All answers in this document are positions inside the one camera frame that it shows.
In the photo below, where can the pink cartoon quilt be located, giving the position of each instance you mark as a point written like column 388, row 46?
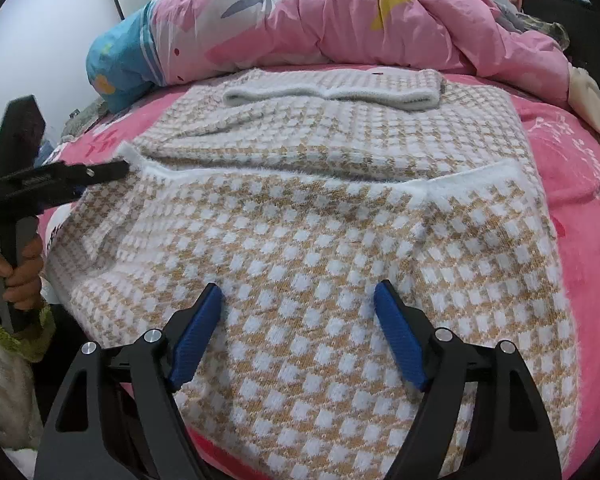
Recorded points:
column 330, row 20

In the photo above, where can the person's left hand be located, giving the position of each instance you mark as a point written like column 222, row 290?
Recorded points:
column 27, row 280

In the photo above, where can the person's left forearm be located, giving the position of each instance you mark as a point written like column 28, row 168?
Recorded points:
column 25, row 340

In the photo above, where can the pink floral blanket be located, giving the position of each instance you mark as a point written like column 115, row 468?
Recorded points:
column 570, row 160

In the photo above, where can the black padded headboard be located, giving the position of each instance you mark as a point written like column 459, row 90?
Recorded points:
column 545, row 2

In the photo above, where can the camouflage garment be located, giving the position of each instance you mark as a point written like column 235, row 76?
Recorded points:
column 542, row 27

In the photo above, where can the cream garment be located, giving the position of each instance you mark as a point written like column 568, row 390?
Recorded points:
column 590, row 100

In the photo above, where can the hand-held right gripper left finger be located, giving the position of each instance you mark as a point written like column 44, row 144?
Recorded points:
column 195, row 340

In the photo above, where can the beige houndstooth coat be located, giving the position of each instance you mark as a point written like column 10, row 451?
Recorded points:
column 305, row 260

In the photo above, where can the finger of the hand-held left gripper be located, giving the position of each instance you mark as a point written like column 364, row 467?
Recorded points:
column 45, row 197
column 80, row 172

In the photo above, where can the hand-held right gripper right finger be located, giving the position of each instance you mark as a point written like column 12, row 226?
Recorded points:
column 397, row 335

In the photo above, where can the grey patterned cloth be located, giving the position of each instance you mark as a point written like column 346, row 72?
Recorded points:
column 82, row 120

